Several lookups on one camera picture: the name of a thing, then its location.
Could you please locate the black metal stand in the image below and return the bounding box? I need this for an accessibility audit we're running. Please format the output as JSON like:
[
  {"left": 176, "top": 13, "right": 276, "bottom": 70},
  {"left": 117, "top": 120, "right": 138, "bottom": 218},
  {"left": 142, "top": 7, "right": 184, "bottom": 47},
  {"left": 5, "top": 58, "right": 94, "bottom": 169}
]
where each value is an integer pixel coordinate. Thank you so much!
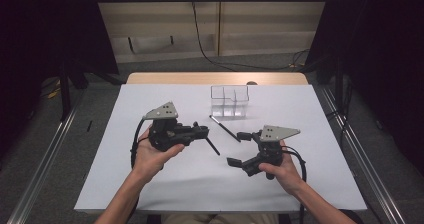
[{"left": 57, "top": 62, "right": 73, "bottom": 122}]

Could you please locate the clear acrylic organizer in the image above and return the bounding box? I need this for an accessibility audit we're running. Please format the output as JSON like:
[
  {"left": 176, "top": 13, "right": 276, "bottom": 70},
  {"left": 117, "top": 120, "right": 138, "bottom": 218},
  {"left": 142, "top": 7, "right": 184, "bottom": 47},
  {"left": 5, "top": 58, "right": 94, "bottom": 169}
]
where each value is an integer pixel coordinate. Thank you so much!
[{"left": 209, "top": 84, "right": 250, "bottom": 118}]

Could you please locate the person's right hand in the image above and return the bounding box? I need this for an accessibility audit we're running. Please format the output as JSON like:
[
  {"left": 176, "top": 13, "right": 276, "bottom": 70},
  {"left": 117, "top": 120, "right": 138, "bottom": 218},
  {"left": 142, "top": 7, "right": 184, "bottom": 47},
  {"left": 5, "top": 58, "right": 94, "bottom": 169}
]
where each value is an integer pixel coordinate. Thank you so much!
[{"left": 258, "top": 139, "right": 306, "bottom": 197}]

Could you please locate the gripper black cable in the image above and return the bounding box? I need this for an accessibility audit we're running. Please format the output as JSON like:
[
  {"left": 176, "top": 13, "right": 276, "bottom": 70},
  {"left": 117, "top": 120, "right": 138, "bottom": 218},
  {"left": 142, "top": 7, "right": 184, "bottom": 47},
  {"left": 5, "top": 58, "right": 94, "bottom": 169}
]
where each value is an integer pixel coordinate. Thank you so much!
[
  {"left": 129, "top": 118, "right": 150, "bottom": 170},
  {"left": 282, "top": 145, "right": 308, "bottom": 224}
]

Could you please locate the white table sheet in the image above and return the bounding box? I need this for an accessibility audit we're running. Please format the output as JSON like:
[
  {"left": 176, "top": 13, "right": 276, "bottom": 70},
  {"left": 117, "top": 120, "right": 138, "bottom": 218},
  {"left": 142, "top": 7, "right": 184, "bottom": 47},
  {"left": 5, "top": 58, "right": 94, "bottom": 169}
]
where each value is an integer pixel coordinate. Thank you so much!
[{"left": 73, "top": 83, "right": 368, "bottom": 214}]

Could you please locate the metal floor rail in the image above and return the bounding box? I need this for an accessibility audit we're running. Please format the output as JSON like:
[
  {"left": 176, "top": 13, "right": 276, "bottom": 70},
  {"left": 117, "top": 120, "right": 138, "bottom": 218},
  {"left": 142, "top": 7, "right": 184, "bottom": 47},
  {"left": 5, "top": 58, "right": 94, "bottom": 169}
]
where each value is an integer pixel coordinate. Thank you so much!
[
  {"left": 319, "top": 83, "right": 407, "bottom": 224},
  {"left": 6, "top": 88, "right": 86, "bottom": 224}
]

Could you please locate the black curtain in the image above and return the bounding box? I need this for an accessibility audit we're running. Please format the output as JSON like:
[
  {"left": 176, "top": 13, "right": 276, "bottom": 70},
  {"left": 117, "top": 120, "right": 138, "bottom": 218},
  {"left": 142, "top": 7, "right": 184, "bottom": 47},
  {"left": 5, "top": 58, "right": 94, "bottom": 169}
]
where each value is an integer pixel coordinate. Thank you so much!
[
  {"left": 305, "top": 0, "right": 424, "bottom": 173},
  {"left": 0, "top": 0, "right": 120, "bottom": 158}
]

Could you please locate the person's left hand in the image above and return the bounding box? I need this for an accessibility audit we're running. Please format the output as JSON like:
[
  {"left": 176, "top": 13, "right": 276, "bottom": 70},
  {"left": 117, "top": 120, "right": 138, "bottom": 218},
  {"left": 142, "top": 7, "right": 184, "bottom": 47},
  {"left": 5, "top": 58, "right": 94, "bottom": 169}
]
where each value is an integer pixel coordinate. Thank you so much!
[{"left": 132, "top": 128, "right": 186, "bottom": 186}]

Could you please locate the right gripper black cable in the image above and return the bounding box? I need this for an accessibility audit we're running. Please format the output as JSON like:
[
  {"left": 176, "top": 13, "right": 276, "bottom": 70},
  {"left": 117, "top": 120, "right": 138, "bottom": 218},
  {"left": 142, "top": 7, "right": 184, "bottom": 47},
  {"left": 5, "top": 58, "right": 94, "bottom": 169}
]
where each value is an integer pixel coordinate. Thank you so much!
[{"left": 282, "top": 145, "right": 308, "bottom": 224}]

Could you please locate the long beige counter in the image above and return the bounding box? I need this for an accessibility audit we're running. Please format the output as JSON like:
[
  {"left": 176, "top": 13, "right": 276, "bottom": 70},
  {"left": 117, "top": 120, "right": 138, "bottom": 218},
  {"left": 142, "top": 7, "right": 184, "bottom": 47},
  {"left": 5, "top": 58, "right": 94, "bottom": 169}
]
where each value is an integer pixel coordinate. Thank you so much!
[{"left": 91, "top": 0, "right": 333, "bottom": 64}]

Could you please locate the wide-head black makeup brush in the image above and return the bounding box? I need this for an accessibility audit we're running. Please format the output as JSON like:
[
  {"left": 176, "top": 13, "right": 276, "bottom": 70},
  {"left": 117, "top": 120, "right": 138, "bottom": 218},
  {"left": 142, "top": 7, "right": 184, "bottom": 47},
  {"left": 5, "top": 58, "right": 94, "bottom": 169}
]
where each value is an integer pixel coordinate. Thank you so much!
[{"left": 204, "top": 136, "right": 221, "bottom": 156}]

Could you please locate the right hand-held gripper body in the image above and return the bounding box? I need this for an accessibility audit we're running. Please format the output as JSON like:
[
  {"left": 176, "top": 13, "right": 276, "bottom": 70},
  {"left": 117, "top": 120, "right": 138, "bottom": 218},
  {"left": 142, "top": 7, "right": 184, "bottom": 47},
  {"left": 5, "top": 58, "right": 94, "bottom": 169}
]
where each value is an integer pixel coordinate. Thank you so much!
[{"left": 241, "top": 124, "right": 301, "bottom": 178}]

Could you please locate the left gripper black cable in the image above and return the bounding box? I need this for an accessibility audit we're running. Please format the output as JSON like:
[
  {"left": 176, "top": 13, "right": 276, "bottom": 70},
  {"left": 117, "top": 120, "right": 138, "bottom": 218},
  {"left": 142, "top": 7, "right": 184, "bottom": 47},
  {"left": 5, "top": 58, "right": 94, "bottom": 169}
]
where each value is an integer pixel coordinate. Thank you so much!
[{"left": 129, "top": 118, "right": 150, "bottom": 170}]

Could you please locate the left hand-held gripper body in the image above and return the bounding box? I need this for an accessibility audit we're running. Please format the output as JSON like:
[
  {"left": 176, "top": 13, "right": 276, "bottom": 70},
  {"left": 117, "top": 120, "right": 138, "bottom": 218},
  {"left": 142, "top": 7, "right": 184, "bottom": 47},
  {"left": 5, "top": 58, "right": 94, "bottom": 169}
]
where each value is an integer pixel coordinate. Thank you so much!
[{"left": 143, "top": 101, "right": 196, "bottom": 152}]

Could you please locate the black pen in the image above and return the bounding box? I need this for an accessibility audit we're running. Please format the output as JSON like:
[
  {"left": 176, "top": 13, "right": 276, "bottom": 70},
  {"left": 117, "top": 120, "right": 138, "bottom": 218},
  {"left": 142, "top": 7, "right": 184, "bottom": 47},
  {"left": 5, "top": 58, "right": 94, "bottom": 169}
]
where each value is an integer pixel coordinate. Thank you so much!
[{"left": 209, "top": 114, "right": 242, "bottom": 143}]

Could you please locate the black power cable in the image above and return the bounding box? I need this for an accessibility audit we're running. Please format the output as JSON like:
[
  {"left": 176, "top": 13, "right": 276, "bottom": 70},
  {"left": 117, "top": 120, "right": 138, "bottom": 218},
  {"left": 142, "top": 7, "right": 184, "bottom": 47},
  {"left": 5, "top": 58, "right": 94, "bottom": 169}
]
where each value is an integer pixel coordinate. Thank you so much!
[{"left": 190, "top": 0, "right": 311, "bottom": 72}]

